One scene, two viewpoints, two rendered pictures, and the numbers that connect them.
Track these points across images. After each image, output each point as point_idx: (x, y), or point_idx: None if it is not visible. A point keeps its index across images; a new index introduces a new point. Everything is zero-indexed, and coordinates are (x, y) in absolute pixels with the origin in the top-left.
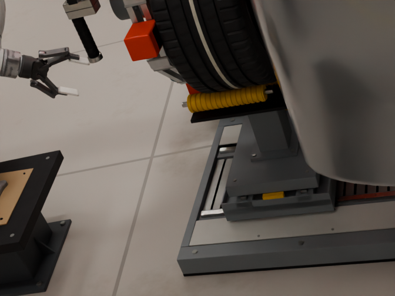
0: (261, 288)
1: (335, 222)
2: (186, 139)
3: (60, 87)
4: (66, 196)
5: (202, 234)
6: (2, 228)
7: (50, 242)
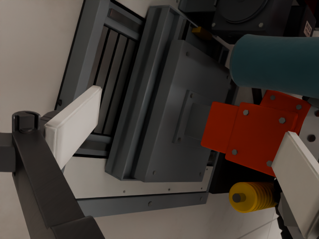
0: (100, 225)
1: (172, 182)
2: None
3: (64, 131)
4: None
5: (73, 181)
6: None
7: None
